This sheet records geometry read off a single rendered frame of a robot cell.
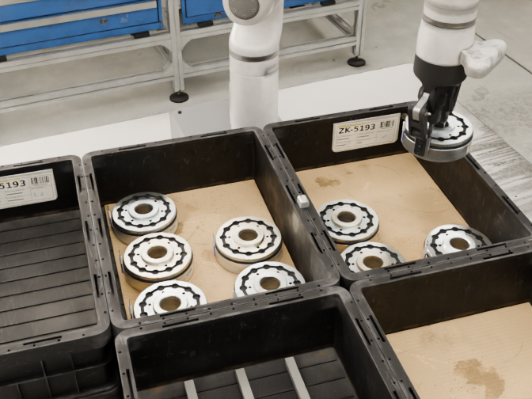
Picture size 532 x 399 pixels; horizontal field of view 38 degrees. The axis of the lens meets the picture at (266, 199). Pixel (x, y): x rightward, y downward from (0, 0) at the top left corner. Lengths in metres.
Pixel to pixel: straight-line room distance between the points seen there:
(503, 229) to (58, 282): 0.67
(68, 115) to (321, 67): 1.12
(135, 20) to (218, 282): 2.01
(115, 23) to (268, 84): 1.66
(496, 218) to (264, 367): 0.42
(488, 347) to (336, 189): 0.40
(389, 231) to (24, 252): 0.57
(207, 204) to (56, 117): 1.97
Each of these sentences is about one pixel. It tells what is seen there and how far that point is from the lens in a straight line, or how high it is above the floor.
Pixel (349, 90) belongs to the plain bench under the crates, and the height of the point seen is 0.70.
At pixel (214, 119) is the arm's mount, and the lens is 1.55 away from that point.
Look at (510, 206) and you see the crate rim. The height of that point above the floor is 0.92.
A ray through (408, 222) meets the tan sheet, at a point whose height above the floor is 0.83.
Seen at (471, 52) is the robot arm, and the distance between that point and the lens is 1.06.
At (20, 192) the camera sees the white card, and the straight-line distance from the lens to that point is 1.28.
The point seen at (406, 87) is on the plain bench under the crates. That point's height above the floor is 0.70.
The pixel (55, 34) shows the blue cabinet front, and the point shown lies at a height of 0.37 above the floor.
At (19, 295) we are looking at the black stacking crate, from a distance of 1.18.
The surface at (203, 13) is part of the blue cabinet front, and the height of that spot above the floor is 0.35.
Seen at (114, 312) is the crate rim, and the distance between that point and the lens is 0.98.
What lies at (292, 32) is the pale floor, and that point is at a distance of 3.77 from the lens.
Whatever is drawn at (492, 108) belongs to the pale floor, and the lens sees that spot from 3.29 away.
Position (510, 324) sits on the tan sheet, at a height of 0.83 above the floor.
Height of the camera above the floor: 1.62
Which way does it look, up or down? 38 degrees down
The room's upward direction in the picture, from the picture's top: straight up
